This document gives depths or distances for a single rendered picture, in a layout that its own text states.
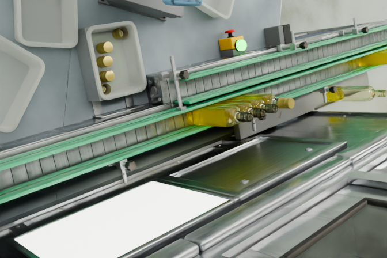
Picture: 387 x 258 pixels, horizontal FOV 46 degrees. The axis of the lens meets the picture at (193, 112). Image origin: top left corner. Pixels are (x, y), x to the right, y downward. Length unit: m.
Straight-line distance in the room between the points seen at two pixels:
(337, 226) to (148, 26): 0.94
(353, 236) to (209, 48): 1.02
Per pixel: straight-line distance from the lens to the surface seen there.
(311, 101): 2.02
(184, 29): 1.69
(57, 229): 1.13
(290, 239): 0.96
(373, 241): 0.94
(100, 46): 1.43
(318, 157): 1.29
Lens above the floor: 2.04
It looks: 50 degrees down
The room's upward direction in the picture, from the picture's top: 92 degrees clockwise
